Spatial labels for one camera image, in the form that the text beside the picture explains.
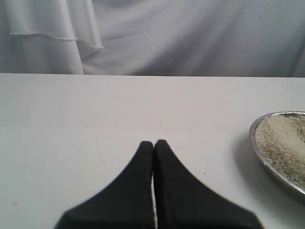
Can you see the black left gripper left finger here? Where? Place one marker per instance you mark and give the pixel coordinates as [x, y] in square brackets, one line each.
[126, 203]

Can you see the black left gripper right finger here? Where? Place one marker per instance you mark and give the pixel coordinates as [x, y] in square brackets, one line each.
[183, 202]

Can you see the steel pan of rice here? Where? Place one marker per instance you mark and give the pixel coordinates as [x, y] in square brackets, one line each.
[278, 140]

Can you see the white backdrop curtain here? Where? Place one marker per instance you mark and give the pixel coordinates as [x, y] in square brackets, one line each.
[264, 38]

